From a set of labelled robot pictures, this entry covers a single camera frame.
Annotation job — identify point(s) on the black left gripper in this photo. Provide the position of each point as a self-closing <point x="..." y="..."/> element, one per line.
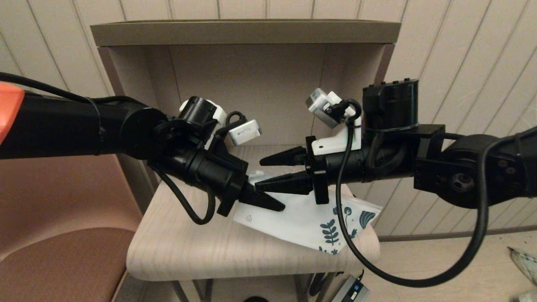
<point x="214" y="172"/>

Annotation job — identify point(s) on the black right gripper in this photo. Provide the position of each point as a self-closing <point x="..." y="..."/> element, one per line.
<point x="348" y="167"/>

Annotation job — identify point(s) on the white leaf-print pouch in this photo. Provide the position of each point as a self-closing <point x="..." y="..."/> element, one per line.
<point x="293" y="218"/>

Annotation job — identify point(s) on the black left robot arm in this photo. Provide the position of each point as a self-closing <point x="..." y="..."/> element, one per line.
<point x="63" y="130"/>

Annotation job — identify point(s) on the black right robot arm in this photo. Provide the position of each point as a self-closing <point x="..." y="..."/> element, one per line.
<point x="453" y="167"/>

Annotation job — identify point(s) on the light wooden shelf unit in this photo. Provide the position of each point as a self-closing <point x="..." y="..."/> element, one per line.
<point x="251" y="251"/>

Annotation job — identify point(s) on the silver power adapter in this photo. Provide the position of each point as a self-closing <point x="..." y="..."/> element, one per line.
<point x="351" y="290"/>

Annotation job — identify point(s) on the brown pink chair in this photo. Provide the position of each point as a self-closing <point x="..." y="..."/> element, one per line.
<point x="50" y="260"/>

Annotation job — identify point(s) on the brown wooden baseboard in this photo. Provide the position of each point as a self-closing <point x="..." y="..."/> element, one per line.
<point x="503" y="231"/>

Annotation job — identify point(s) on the white right camera bracket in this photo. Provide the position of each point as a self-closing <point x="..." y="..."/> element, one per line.
<point x="340" y="144"/>

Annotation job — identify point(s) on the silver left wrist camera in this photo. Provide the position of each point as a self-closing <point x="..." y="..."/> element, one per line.
<point x="245" y="132"/>

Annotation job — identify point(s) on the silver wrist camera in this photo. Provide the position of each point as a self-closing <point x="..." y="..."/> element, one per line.
<point x="319" y="107"/>
<point x="245" y="132"/>

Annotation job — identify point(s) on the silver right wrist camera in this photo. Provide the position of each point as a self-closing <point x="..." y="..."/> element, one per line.
<point x="319" y="107"/>

